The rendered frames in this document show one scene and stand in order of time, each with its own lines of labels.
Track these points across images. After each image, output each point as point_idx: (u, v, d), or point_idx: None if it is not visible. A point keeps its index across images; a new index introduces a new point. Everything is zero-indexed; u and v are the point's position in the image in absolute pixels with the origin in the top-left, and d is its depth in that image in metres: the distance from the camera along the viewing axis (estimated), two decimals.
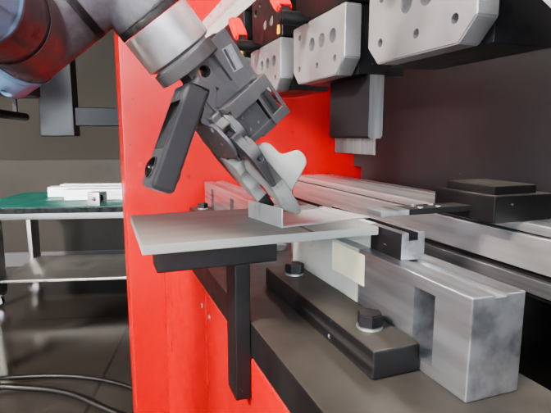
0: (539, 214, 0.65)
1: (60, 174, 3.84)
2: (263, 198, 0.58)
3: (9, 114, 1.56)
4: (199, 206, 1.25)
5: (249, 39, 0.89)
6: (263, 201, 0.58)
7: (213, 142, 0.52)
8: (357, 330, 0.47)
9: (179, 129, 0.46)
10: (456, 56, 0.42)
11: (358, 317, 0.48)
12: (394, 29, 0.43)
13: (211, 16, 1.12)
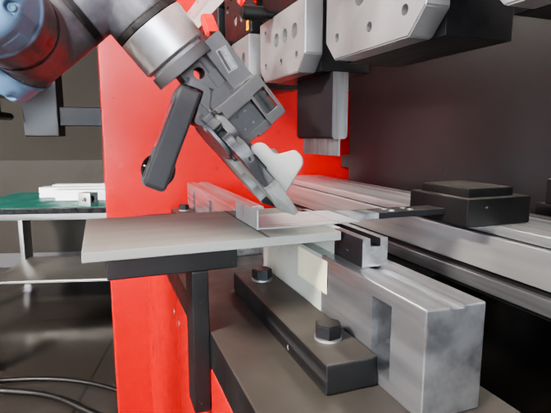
0: (515, 217, 0.62)
1: (52, 174, 3.82)
2: (266, 198, 0.58)
3: None
4: (180, 208, 1.22)
5: (224, 37, 0.86)
6: (266, 201, 0.58)
7: (211, 142, 0.53)
8: (314, 342, 0.45)
9: (170, 129, 0.48)
10: (413, 51, 0.39)
11: (316, 328, 0.45)
12: (349, 23, 0.41)
13: (189, 14, 1.10)
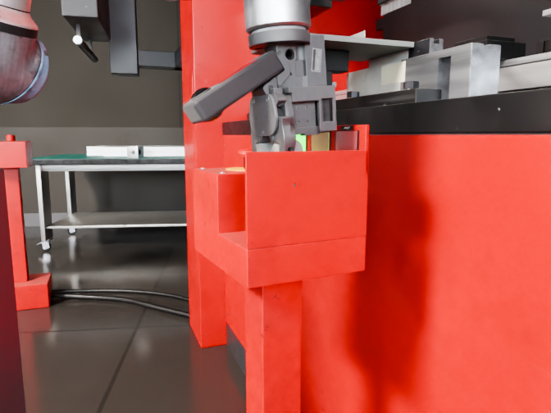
0: (516, 56, 0.98)
1: (93, 140, 4.17)
2: None
3: (89, 50, 1.89)
4: None
5: None
6: None
7: (259, 116, 0.54)
8: (404, 90, 0.80)
9: (243, 76, 0.49)
10: None
11: (404, 84, 0.81)
12: None
13: None
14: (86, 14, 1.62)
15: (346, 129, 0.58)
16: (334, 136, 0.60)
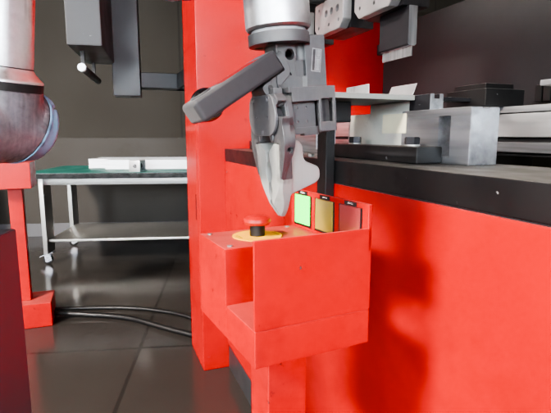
0: (515, 102, 1.00)
1: (94, 151, 4.19)
2: (276, 200, 0.56)
3: (93, 74, 1.91)
4: None
5: None
6: (275, 203, 0.56)
7: (259, 116, 0.54)
8: (405, 146, 0.82)
9: (243, 76, 0.49)
10: None
11: (405, 139, 0.83)
12: None
13: None
14: (90, 43, 1.64)
15: (349, 204, 0.60)
16: (339, 208, 0.62)
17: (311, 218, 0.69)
